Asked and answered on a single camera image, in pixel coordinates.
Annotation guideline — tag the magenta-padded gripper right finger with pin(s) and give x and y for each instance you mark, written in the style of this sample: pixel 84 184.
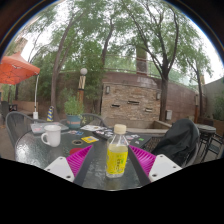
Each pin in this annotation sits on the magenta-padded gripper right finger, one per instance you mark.
pixel 145 159

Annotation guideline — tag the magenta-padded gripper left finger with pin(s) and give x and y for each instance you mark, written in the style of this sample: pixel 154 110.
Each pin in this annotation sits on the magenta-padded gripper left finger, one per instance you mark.
pixel 78 160

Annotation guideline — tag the clear bottle with yellow label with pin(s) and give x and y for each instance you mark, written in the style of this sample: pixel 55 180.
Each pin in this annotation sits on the clear bottle with yellow label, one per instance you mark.
pixel 116 160

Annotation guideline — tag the yellow card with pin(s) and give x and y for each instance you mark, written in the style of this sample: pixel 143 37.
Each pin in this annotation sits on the yellow card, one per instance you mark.
pixel 90 139

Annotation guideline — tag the white sticker sheet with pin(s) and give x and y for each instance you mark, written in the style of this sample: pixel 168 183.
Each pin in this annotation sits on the white sticker sheet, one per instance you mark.
pixel 90 128

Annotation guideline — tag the white ceramic mug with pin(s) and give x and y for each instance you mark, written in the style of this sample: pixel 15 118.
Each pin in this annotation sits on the white ceramic mug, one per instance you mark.
pixel 53 136

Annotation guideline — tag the black jacket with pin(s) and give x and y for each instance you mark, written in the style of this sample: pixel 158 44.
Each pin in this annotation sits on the black jacket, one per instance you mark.
pixel 176 140

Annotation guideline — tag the black laptop with stickers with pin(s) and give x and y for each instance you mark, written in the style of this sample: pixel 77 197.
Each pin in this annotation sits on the black laptop with stickers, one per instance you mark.
pixel 106 133

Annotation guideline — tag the grey laptop with stickers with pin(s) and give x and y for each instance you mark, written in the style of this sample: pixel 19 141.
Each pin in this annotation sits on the grey laptop with stickers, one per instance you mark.
pixel 46 127

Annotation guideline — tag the green plant in teal pot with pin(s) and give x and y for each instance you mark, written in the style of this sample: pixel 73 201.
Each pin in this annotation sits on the green plant in teal pot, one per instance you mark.
pixel 74 111

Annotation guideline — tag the grey electrical box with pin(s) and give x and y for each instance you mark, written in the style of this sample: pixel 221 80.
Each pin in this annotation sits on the grey electrical box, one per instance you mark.
pixel 169 115

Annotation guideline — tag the blue yellow striped cone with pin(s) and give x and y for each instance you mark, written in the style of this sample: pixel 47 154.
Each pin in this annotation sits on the blue yellow striped cone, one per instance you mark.
pixel 50 115

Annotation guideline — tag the group of dark bar stools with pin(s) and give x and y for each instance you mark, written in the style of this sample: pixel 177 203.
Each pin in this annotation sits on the group of dark bar stools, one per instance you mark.
pixel 206 130

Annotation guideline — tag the orange canopy tent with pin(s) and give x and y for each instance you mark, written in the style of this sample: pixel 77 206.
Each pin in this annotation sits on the orange canopy tent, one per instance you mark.
pixel 16 70

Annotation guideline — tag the black wall lantern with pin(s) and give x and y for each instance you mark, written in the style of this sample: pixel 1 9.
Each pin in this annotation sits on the black wall lantern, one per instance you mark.
pixel 107 90
pixel 158 96

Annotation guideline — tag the wooden lamp post with globe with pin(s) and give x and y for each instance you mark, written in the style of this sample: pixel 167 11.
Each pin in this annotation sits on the wooden lamp post with globe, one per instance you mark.
pixel 81 86

